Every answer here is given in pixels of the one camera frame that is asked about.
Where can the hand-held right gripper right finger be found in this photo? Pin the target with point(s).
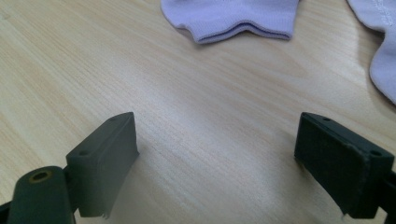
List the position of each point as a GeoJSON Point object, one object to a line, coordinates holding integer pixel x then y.
{"type": "Point", "coordinates": [339, 168]}

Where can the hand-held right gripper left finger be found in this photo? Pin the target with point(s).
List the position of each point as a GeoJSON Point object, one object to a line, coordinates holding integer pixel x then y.
{"type": "Point", "coordinates": [102, 165]}

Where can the lavender sock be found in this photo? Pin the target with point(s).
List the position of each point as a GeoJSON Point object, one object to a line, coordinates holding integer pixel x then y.
{"type": "Point", "coordinates": [381, 56]}
{"type": "Point", "coordinates": [230, 15]}

